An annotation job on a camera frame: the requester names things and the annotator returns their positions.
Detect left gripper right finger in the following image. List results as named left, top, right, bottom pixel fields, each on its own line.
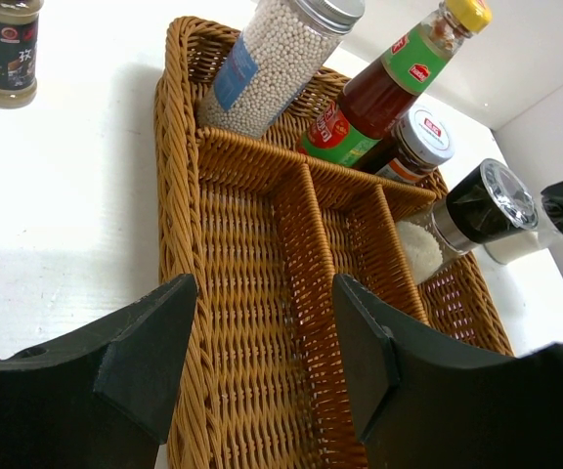
left=332, top=275, right=563, bottom=468

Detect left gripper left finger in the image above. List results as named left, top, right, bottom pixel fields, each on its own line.
left=0, top=274, right=197, bottom=468

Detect white bottle black cap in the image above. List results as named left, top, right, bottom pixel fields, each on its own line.
left=484, top=206, right=558, bottom=265

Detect salt shaker silver cap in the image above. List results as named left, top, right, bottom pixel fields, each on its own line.
left=396, top=158, right=539, bottom=285

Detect jar with red white lid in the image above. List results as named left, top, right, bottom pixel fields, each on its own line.
left=352, top=105, right=455, bottom=185

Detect red sauce bottle green label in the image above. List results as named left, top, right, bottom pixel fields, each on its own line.
left=295, top=0, right=493, bottom=171

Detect white jar silver lid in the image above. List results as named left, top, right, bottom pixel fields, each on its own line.
left=197, top=0, right=366, bottom=139

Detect small dark spice jar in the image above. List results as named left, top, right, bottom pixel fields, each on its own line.
left=0, top=1, right=43, bottom=108

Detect brown wicker divided tray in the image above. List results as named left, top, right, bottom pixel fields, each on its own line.
left=154, top=17, right=511, bottom=468

